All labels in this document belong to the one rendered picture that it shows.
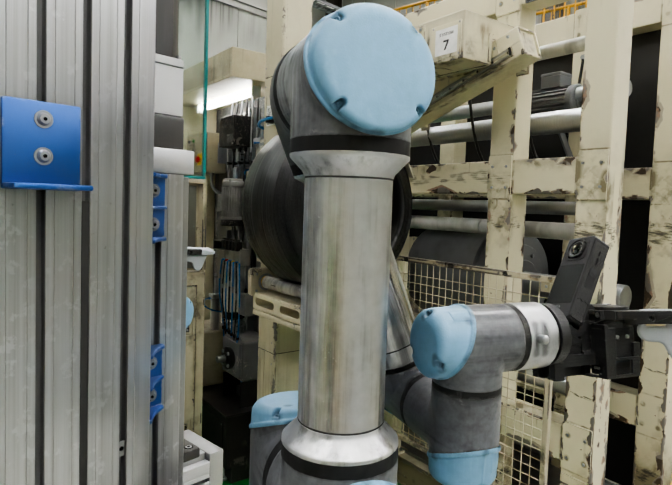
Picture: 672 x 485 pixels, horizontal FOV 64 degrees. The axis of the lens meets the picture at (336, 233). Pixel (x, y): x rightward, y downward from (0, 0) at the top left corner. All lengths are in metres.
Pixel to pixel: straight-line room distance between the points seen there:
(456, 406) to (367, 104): 0.32
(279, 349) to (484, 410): 1.53
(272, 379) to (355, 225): 1.65
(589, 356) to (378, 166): 0.36
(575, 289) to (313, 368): 0.33
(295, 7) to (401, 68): 1.67
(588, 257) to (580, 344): 0.10
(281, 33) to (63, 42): 1.49
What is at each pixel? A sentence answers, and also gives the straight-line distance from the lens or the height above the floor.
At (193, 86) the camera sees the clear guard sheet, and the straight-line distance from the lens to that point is 2.28.
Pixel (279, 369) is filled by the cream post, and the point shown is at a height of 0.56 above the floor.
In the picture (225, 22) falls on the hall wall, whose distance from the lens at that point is 13.03.
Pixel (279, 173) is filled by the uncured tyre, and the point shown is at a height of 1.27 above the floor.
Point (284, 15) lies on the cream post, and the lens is 2.10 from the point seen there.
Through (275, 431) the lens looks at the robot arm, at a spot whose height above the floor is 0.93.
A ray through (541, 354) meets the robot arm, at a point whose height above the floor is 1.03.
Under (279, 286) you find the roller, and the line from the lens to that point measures 1.84.
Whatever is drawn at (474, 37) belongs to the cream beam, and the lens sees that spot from 1.79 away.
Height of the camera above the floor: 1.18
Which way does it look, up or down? 3 degrees down
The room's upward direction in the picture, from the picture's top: 2 degrees clockwise
